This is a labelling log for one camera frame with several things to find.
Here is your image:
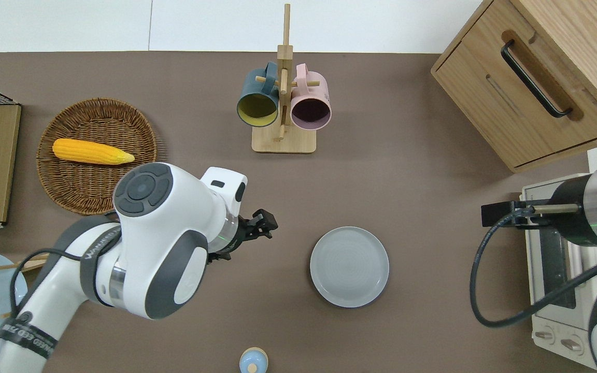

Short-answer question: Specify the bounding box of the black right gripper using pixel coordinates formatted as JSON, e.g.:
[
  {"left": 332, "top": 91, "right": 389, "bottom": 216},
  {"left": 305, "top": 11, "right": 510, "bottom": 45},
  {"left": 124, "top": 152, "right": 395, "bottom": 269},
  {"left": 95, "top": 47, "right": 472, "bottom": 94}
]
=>
[{"left": 481, "top": 175, "right": 597, "bottom": 252}]

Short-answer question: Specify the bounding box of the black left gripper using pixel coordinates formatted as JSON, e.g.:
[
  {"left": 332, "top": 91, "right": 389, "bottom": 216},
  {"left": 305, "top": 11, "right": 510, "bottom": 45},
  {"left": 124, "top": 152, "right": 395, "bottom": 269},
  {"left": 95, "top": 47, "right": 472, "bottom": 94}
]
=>
[{"left": 208, "top": 208, "right": 278, "bottom": 265}]

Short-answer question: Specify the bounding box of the gray round plate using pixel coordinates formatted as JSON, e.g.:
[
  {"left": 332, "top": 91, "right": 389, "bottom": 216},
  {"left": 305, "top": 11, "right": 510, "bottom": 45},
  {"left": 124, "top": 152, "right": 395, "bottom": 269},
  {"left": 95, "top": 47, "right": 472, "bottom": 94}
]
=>
[{"left": 309, "top": 226, "right": 390, "bottom": 309}]

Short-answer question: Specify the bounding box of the wooden plate rack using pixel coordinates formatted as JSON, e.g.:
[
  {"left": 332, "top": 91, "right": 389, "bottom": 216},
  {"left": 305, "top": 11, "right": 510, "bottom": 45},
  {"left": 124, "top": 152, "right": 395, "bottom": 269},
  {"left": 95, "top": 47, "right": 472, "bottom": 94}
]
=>
[{"left": 0, "top": 253, "right": 50, "bottom": 319}]

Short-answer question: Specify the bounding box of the wooden mug tree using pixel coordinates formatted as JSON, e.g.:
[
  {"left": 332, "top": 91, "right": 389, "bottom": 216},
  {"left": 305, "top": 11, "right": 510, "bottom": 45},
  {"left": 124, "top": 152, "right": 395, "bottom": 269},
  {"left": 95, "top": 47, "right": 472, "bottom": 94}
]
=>
[{"left": 251, "top": 4, "right": 317, "bottom": 154}]

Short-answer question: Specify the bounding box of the brown table mat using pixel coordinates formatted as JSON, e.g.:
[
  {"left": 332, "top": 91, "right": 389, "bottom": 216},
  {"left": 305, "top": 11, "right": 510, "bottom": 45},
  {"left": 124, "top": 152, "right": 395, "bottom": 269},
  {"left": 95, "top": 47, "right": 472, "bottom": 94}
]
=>
[{"left": 0, "top": 52, "right": 597, "bottom": 373}]

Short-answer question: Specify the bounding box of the light wooden drawer cabinet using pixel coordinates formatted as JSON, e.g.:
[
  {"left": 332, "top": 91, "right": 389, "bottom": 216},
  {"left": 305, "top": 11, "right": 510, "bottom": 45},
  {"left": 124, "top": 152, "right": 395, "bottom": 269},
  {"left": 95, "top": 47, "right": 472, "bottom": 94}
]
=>
[{"left": 431, "top": 0, "right": 597, "bottom": 174}]

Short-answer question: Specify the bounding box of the white toaster oven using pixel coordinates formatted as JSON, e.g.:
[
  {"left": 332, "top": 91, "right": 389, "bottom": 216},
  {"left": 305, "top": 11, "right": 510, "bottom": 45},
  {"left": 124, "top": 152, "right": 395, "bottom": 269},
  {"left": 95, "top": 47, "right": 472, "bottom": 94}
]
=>
[{"left": 519, "top": 139, "right": 597, "bottom": 371}]

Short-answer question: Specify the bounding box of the teal mug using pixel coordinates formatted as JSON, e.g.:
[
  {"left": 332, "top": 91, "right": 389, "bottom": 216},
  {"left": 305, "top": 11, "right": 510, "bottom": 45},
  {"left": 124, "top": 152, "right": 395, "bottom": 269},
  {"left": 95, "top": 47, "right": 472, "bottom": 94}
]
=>
[{"left": 236, "top": 62, "right": 281, "bottom": 128}]

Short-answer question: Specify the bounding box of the pink mug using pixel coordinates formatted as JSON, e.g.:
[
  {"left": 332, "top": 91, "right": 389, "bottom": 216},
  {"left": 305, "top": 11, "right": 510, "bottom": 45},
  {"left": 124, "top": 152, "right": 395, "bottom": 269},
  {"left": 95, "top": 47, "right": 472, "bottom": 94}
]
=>
[{"left": 290, "top": 63, "right": 332, "bottom": 131}]

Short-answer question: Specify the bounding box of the round wicker basket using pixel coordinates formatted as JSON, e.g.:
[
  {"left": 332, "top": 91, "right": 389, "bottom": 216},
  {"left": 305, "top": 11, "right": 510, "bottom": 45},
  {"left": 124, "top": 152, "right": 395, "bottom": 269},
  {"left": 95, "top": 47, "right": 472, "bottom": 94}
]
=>
[{"left": 36, "top": 97, "right": 159, "bottom": 216}]

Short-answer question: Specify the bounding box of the yellow corn cob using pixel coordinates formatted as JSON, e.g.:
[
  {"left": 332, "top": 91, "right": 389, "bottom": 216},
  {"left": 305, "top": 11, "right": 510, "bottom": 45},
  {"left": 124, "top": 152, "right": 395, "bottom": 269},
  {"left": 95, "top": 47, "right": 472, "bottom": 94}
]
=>
[{"left": 52, "top": 138, "right": 136, "bottom": 166}]

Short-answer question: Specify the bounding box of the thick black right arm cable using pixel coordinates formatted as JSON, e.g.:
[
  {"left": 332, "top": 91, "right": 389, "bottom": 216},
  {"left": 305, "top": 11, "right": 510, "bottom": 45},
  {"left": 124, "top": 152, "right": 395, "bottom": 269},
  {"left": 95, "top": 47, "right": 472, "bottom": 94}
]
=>
[{"left": 471, "top": 207, "right": 597, "bottom": 328}]

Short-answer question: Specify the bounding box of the black cabinet drawer handle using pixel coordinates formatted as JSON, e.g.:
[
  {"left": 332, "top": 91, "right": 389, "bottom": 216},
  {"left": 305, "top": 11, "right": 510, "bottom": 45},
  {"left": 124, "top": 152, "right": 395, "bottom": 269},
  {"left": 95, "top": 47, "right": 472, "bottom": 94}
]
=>
[{"left": 501, "top": 40, "right": 574, "bottom": 119}]

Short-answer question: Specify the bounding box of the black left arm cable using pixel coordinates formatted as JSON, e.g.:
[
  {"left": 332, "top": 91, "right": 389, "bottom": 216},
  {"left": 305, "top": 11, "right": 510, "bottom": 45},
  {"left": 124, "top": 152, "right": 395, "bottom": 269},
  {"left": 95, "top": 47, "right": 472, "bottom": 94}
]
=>
[{"left": 10, "top": 223, "right": 123, "bottom": 324}]

